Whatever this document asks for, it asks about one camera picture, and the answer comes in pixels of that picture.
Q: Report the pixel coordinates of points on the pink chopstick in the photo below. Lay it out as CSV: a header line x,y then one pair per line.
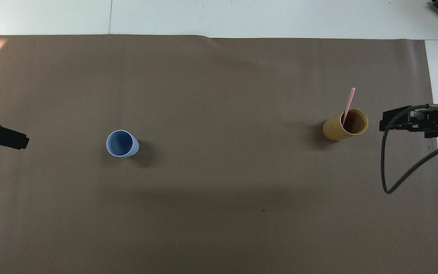
x,y
349,102

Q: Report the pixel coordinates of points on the yellow bamboo cup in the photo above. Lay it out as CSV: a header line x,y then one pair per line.
x,y
335,129

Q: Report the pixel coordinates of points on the blue cup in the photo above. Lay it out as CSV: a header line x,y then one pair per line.
x,y
120,144

